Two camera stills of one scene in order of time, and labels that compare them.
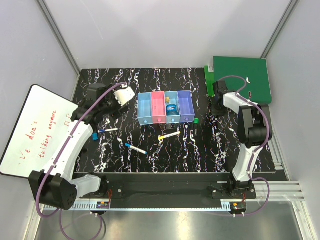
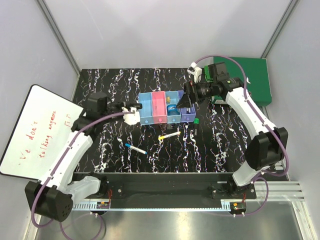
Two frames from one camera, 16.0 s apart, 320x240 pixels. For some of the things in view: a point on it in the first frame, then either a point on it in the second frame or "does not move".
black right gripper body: x=217 y=110 → x=200 y=91
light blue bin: x=145 y=109 does not move
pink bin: x=159 y=111 does not move
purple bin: x=186 y=107 does not move
